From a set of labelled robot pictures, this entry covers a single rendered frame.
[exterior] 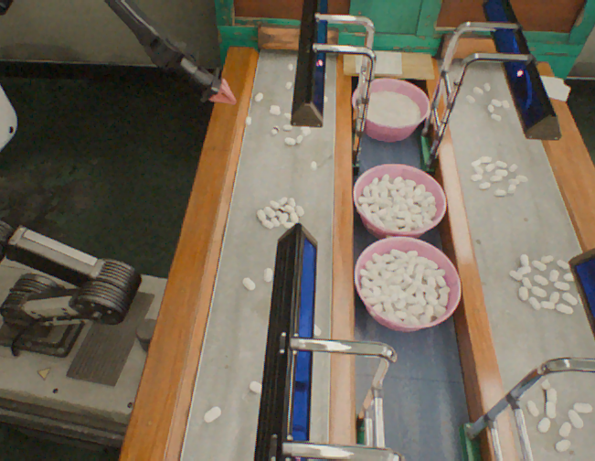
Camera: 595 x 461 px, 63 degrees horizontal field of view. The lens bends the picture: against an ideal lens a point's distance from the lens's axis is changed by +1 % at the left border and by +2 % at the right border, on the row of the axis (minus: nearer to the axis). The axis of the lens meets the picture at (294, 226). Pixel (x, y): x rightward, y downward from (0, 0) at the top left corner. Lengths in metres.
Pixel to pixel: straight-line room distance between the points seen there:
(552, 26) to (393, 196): 0.94
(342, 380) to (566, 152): 1.06
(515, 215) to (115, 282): 1.12
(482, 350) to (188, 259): 0.75
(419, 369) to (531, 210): 0.60
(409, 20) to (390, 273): 1.02
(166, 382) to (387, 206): 0.78
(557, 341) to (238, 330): 0.77
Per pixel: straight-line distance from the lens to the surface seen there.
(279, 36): 1.91
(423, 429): 1.22
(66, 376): 1.55
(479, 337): 1.24
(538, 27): 2.09
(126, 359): 1.51
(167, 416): 1.11
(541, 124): 1.27
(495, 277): 1.38
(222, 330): 1.19
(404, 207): 1.44
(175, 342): 1.17
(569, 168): 1.72
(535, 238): 1.50
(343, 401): 1.10
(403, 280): 1.30
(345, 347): 0.76
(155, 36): 1.49
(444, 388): 1.26
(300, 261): 0.84
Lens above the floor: 1.81
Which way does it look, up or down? 52 degrees down
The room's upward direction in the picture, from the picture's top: 2 degrees clockwise
